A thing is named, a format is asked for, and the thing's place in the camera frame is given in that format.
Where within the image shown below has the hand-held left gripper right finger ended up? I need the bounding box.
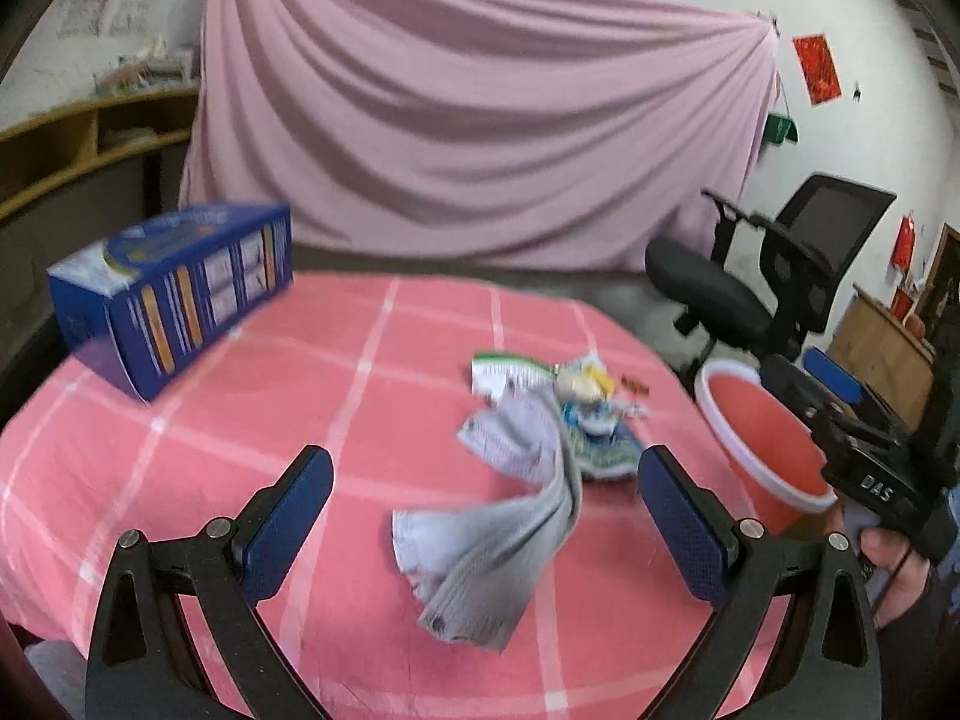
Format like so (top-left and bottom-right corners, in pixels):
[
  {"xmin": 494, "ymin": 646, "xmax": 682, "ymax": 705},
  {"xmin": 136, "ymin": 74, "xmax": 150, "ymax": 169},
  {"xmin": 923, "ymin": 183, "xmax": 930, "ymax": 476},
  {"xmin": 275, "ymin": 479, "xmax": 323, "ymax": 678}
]
[{"xmin": 636, "ymin": 445, "xmax": 882, "ymax": 720}]

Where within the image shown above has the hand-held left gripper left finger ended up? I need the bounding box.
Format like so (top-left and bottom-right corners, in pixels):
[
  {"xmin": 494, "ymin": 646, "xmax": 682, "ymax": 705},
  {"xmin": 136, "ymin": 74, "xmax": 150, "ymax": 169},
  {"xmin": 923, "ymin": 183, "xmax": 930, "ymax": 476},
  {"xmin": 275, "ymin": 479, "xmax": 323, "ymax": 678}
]
[{"xmin": 85, "ymin": 445, "xmax": 335, "ymax": 720}]

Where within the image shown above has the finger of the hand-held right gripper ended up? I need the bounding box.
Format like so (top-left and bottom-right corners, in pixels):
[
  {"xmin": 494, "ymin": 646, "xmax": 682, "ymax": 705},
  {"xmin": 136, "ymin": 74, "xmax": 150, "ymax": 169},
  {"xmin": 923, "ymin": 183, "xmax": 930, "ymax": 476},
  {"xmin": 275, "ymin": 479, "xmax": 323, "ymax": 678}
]
[
  {"xmin": 802, "ymin": 347, "xmax": 912, "ymax": 437},
  {"xmin": 760, "ymin": 354, "xmax": 852, "ymax": 458}
]

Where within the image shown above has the red basin with white rim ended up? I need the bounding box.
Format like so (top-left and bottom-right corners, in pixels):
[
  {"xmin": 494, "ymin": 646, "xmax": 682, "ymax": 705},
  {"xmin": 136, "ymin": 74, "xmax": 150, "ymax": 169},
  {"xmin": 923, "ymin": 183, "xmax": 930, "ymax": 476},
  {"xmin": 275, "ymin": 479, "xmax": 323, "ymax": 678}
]
[{"xmin": 694, "ymin": 358, "xmax": 839, "ymax": 541}]

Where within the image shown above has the grey sock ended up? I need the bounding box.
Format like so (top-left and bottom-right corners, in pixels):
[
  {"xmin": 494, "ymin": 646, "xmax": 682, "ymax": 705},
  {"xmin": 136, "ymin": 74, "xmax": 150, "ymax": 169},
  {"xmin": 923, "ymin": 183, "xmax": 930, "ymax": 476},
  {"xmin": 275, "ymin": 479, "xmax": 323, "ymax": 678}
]
[{"xmin": 391, "ymin": 388, "xmax": 586, "ymax": 652}]

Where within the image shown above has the person's right forearm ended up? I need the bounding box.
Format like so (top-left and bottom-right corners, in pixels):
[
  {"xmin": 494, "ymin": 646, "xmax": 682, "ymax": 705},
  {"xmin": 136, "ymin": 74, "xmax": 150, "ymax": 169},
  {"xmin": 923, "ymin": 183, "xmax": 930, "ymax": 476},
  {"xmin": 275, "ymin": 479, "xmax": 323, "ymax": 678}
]
[{"xmin": 877, "ymin": 495, "xmax": 960, "ymax": 713}]

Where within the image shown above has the person's right hand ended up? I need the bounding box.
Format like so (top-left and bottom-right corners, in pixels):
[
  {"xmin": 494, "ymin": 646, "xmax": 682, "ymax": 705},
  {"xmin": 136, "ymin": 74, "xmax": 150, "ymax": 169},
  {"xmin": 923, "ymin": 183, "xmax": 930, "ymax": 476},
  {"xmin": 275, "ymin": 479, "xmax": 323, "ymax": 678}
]
[{"xmin": 859, "ymin": 525, "xmax": 935, "ymax": 627}]

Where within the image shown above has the wooden cabinet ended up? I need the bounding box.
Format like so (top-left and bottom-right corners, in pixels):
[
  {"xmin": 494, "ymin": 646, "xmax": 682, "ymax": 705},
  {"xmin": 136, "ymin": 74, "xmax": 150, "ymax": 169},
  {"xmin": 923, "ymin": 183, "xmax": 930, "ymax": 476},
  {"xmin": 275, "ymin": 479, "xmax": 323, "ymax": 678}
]
[{"xmin": 825, "ymin": 283, "xmax": 938, "ymax": 428}]

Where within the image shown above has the blue snack wrapper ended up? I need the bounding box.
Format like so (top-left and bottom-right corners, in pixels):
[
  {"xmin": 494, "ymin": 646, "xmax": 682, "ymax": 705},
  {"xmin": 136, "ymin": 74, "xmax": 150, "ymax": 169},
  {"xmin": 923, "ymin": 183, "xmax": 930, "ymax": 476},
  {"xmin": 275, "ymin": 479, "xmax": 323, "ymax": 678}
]
[{"xmin": 562, "ymin": 401, "xmax": 643, "ymax": 482}]

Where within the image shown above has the pink checked tablecloth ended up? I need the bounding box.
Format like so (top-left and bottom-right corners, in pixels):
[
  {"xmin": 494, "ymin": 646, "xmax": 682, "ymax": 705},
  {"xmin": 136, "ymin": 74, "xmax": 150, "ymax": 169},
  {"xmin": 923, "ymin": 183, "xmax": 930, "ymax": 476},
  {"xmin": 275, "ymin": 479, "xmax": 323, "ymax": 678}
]
[{"xmin": 0, "ymin": 270, "xmax": 826, "ymax": 720}]

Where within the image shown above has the black office chair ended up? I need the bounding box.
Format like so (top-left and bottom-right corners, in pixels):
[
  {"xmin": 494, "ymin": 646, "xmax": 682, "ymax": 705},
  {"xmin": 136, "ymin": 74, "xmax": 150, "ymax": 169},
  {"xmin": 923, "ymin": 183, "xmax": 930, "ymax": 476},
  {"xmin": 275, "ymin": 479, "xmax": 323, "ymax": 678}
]
[{"xmin": 645, "ymin": 172, "xmax": 898, "ymax": 392}]

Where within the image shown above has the red hanging ornament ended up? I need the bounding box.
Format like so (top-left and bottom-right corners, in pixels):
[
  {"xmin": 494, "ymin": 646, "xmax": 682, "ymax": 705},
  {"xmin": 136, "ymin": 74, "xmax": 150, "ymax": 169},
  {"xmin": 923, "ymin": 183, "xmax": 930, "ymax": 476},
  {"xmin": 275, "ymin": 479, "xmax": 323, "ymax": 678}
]
[{"xmin": 891, "ymin": 215, "xmax": 918, "ymax": 270}]

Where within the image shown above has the yellow crumpled wrapper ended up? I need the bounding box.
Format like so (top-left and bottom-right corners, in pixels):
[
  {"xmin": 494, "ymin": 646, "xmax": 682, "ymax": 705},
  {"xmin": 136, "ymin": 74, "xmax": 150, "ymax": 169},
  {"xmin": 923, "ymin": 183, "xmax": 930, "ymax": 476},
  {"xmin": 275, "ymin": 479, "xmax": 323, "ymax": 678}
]
[{"xmin": 559, "ymin": 362, "xmax": 617, "ymax": 404}]

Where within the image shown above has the white packet with green edge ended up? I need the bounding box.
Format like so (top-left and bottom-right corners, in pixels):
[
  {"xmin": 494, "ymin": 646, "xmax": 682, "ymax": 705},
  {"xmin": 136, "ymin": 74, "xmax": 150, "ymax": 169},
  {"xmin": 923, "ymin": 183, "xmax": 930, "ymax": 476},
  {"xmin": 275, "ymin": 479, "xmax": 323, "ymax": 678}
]
[{"xmin": 471, "ymin": 351, "xmax": 560, "ymax": 400}]

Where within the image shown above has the blue cardboard box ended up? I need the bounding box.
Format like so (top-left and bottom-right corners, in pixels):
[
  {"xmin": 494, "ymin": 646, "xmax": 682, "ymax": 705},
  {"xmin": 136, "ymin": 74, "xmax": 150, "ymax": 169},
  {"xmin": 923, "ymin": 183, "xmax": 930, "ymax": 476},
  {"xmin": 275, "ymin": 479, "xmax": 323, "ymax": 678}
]
[{"xmin": 46, "ymin": 202, "xmax": 295, "ymax": 403}]

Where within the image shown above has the pink hanging cloth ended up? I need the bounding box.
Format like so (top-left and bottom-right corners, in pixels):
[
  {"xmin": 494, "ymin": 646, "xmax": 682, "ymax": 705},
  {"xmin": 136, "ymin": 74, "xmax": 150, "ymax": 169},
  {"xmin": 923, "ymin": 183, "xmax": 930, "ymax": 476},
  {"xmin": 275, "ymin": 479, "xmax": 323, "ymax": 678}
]
[{"xmin": 180, "ymin": 0, "xmax": 782, "ymax": 272}]

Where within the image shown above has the stack of papers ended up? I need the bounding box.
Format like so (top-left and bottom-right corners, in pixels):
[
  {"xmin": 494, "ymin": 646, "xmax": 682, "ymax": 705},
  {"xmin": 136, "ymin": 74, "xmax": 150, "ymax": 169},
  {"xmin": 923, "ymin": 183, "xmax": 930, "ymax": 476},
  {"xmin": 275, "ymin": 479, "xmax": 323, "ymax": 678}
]
[{"xmin": 94, "ymin": 37, "xmax": 197, "ymax": 96}]

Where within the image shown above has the red wall poster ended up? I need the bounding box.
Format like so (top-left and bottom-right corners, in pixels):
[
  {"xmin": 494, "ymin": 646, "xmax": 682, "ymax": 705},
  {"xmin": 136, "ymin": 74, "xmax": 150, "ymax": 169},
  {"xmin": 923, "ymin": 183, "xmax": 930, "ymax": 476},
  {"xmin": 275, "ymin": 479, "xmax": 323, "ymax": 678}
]
[{"xmin": 793, "ymin": 34, "xmax": 840, "ymax": 107}]

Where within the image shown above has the wooden wall shelf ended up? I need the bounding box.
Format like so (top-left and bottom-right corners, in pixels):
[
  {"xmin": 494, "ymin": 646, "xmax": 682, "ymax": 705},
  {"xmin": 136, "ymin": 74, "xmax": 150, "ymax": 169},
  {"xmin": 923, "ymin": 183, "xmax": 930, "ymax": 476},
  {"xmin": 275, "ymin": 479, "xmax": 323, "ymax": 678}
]
[{"xmin": 0, "ymin": 86, "xmax": 200, "ymax": 230}]

